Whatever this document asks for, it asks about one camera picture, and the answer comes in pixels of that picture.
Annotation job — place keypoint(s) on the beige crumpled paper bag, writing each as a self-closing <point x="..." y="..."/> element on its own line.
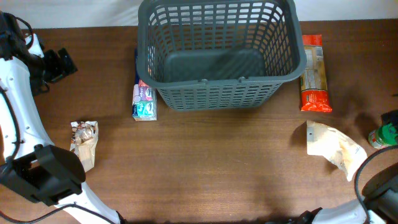
<point x="336" y="147"/>

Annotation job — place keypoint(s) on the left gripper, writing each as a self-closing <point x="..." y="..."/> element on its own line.
<point x="59" y="70"/>

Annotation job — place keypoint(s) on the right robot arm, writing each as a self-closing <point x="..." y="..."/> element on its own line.
<point x="377" y="201"/>

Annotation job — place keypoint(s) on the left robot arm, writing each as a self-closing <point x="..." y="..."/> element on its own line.
<point x="34" y="167"/>

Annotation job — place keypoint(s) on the grey plastic shopping basket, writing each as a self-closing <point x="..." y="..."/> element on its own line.
<point x="210" y="55"/>

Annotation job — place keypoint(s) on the small brown snack bag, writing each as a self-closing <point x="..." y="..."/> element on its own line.
<point x="83" y="142"/>

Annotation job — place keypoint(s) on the red orange pasta packet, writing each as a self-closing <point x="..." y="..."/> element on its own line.
<point x="313" y="83"/>

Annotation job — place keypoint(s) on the multicolour tissue pack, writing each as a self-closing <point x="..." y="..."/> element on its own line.
<point x="144" y="100"/>

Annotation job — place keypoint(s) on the green lid jar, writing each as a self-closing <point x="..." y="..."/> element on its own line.
<point x="384" y="136"/>

